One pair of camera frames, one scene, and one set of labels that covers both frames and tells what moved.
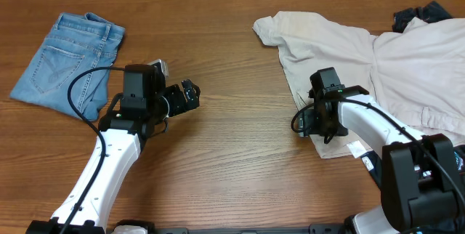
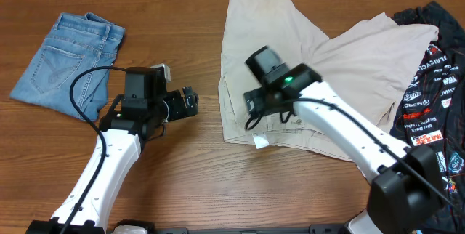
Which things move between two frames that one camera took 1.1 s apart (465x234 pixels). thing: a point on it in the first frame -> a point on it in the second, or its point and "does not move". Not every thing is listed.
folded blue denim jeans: [73, 42] does not move
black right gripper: [305, 123] -> [254, 104]
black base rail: [328, 229] does not move
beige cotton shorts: [415, 73] -> [370, 66]
